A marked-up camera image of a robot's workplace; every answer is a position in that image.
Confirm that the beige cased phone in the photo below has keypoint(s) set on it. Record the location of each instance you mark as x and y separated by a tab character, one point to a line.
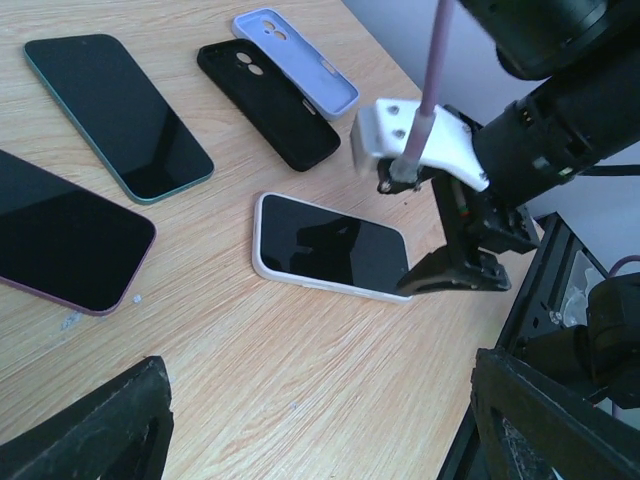
301	243

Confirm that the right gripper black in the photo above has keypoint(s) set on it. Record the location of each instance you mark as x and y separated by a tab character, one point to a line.
478	227

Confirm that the black phone case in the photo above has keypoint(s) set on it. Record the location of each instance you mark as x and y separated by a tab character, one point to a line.
270	101

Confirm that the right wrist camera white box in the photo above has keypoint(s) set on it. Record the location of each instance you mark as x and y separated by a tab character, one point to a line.
440	140

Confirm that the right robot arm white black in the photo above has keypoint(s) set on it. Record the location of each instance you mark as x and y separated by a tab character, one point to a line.
584	56

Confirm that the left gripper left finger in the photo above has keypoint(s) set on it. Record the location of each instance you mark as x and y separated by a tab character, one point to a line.
121	430

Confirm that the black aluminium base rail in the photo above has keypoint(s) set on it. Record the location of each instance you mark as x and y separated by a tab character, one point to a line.
574	324

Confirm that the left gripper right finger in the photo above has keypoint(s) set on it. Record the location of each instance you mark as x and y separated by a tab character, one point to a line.
531	427

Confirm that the green phone black screen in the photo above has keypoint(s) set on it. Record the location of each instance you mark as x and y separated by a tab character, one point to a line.
121	115

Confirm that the lilac phone case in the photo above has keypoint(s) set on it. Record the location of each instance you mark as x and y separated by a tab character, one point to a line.
323	85

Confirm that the purple phone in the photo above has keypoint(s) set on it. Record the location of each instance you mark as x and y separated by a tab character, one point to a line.
65	243

